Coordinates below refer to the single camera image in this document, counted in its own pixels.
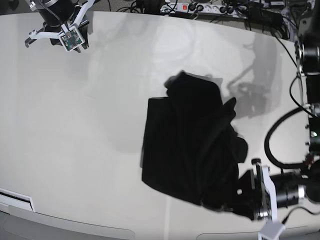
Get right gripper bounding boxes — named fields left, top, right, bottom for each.
left=24, top=0, right=95, bottom=50

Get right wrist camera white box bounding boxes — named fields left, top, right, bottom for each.
left=58, top=26, right=85, bottom=53

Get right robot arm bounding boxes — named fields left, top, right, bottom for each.
left=24, top=0, right=96, bottom=53

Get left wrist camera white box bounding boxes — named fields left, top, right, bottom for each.
left=257, top=220, right=286, bottom=240

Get white power strip red switch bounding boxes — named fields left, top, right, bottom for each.
left=159, top=2, right=248, bottom=19

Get black power brick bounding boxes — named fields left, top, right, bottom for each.
left=248, top=8, right=284, bottom=27

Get white panel at table edge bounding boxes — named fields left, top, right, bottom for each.
left=0, top=188, right=36, bottom=213

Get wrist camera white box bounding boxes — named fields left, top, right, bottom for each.
left=58, top=26, right=85, bottom=53
left=257, top=220, right=286, bottom=240

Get black t-shirt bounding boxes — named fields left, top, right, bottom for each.
left=141, top=71, right=248, bottom=211

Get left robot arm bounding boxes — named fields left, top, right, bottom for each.
left=230, top=0, right=320, bottom=221

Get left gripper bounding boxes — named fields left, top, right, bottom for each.
left=226, top=158, right=278, bottom=222

